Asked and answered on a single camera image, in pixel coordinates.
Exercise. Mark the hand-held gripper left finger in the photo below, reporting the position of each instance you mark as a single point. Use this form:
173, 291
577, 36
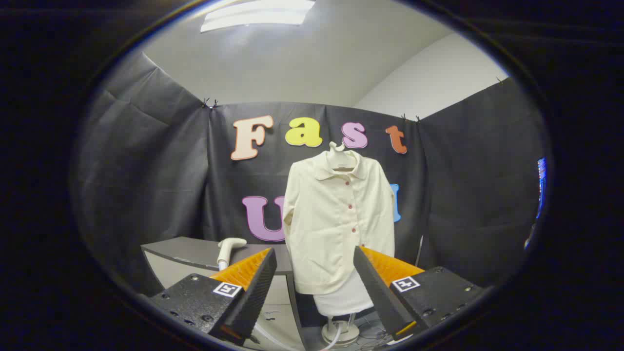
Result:
253, 297

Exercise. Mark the cream button shirt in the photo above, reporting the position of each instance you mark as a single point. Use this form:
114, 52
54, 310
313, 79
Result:
326, 229

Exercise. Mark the white dress form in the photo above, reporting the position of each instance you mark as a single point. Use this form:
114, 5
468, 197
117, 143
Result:
343, 300

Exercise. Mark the blue lit screen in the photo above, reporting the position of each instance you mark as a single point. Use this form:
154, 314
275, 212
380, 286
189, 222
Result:
541, 185

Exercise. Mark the grey topped white cabinet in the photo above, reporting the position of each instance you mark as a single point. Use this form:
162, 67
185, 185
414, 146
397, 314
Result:
195, 253

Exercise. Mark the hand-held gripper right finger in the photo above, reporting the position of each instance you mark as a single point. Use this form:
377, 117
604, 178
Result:
378, 287

